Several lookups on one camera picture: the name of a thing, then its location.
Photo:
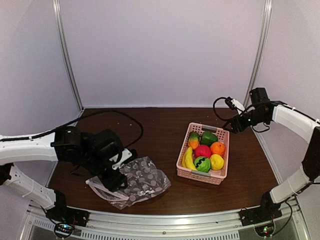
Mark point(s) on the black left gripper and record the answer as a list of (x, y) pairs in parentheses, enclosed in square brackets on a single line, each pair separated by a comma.
[(112, 183)]

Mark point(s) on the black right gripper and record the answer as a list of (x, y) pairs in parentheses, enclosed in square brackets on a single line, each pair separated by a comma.
[(235, 125)]

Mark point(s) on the orange toy tangerine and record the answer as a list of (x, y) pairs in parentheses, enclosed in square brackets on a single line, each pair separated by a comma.
[(218, 148)]

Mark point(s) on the yellow toy lemon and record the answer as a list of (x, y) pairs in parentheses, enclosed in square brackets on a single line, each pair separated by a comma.
[(217, 162)]

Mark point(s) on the red toy apple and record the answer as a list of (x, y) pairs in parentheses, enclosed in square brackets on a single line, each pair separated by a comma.
[(202, 151)]

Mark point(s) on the orange green toy carrot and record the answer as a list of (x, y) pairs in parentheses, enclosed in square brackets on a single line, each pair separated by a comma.
[(193, 140)]

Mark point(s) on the clear zip top bag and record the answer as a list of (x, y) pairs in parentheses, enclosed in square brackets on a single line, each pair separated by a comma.
[(144, 181)]

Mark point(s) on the yellow toy banana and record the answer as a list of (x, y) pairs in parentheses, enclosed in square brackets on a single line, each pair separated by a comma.
[(187, 159)]

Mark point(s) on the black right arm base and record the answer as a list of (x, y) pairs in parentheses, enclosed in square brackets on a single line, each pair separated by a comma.
[(260, 215)]

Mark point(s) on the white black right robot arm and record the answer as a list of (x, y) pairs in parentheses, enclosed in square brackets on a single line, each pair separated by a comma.
[(304, 150)]

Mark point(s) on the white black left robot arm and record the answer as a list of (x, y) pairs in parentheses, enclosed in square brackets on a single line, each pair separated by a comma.
[(61, 145)]

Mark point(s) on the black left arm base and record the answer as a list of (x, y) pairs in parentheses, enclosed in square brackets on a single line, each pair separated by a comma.
[(67, 217)]

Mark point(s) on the green toy bell pepper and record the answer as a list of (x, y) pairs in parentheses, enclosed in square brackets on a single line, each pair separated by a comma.
[(208, 138)]

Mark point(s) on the green black toy watermelon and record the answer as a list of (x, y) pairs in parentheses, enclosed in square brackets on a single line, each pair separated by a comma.
[(202, 164)]

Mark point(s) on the pink perforated plastic basket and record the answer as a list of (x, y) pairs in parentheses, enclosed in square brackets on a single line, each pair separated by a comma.
[(214, 177)]

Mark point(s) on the left circuit board with leds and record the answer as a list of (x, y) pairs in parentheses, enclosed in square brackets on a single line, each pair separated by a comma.
[(63, 230)]

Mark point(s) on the circuit board with leds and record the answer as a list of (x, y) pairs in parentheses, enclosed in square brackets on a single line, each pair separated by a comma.
[(63, 230), (265, 230)]

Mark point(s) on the right circuit board with leds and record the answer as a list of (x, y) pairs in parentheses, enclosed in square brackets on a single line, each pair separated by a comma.
[(265, 230)]

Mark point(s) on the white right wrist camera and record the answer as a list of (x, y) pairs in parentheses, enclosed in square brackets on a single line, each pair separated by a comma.
[(234, 104)]

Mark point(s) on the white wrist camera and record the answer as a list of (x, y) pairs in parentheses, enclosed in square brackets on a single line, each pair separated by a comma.
[(234, 104), (127, 155)]

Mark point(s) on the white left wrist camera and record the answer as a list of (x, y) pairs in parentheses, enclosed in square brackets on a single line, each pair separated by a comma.
[(127, 155)]

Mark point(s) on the aluminium front rail frame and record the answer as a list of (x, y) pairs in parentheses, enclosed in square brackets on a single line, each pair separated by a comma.
[(223, 225)]

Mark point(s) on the left aluminium corner post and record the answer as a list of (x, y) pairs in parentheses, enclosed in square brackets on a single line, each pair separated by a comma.
[(65, 53)]

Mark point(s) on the aluminium corner post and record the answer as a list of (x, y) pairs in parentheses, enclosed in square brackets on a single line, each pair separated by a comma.
[(65, 53), (265, 26)]

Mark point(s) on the right aluminium corner post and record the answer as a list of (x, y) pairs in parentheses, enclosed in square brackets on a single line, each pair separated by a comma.
[(265, 26)]

